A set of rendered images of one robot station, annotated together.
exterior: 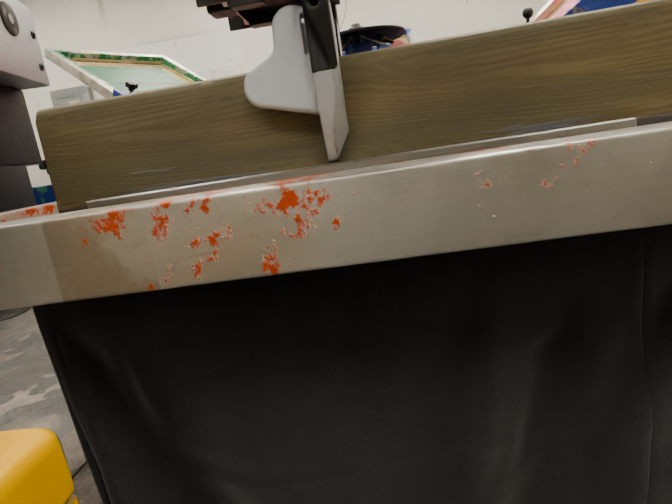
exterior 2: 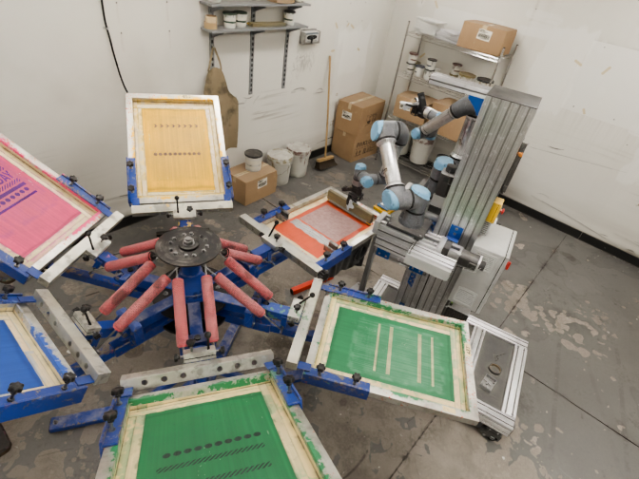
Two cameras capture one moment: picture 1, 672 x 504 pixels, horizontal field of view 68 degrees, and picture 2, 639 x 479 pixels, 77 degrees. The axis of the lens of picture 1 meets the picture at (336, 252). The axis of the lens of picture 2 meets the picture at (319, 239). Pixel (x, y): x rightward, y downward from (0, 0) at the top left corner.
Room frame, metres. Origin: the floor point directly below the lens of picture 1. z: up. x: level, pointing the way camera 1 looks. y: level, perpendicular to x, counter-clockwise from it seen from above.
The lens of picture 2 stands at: (2.59, 1.05, 2.55)
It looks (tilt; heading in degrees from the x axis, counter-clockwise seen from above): 37 degrees down; 209
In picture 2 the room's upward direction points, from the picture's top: 10 degrees clockwise
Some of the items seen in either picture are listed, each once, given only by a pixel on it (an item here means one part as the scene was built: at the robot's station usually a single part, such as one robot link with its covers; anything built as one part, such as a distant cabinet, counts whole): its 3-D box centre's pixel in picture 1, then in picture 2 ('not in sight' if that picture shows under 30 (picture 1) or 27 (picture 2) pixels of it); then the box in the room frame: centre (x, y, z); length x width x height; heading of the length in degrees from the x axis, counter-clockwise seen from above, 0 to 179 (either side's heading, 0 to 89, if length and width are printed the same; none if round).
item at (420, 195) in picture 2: not in sight; (417, 198); (0.57, 0.50, 1.42); 0.13 x 0.12 x 0.14; 142
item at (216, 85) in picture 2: not in sight; (216, 103); (-0.18, -1.92, 1.06); 0.53 x 0.07 x 1.05; 173
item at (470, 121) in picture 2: not in sight; (466, 136); (-0.06, 0.50, 1.63); 0.15 x 0.12 x 0.55; 160
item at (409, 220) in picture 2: not in sight; (413, 215); (0.56, 0.50, 1.31); 0.15 x 0.15 x 0.10
